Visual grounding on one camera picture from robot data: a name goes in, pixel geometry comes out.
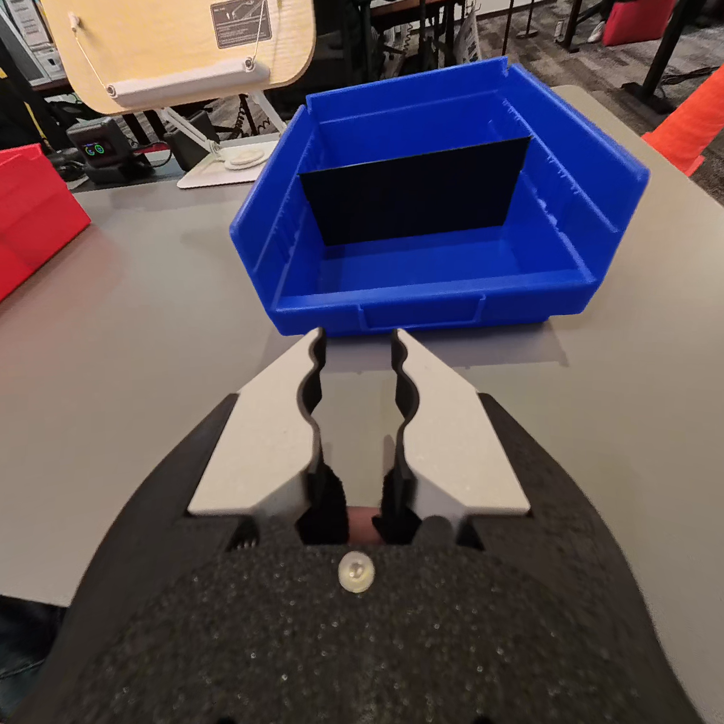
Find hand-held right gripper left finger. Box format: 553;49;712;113
187;327;347;545

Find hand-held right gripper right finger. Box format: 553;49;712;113
375;328;531;545

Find blue plastic bin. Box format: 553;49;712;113
229;55;651;338

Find red plastic bin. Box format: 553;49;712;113
0;143;92;303

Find grey desk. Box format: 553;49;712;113
0;85;724;724

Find black blue-bin divider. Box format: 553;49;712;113
298;136;534;247

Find person's trousers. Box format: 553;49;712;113
0;594;66;688

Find orange traffic cone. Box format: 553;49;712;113
641;62;724;177

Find wooden board stand white base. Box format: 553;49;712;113
40;0;316;190

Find red fabric bag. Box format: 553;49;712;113
602;0;676;47

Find black action camera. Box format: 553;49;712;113
67;116;153;184

